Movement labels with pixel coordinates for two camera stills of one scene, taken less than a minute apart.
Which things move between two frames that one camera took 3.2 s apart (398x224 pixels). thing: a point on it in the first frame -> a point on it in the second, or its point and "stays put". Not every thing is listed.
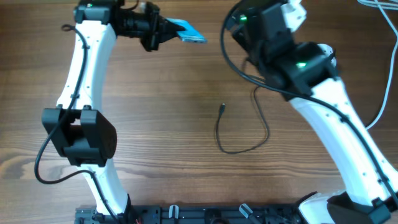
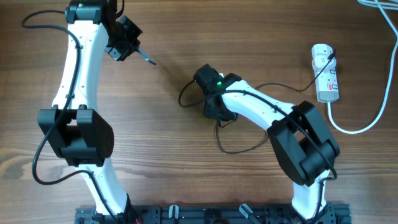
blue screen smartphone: x=190 y=35 -> x=146 y=56
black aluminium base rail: x=194 y=214 stays put
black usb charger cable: x=242 y=151 stays put
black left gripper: x=157 y=29 -> x=120 y=54
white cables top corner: x=390 y=4 stays put
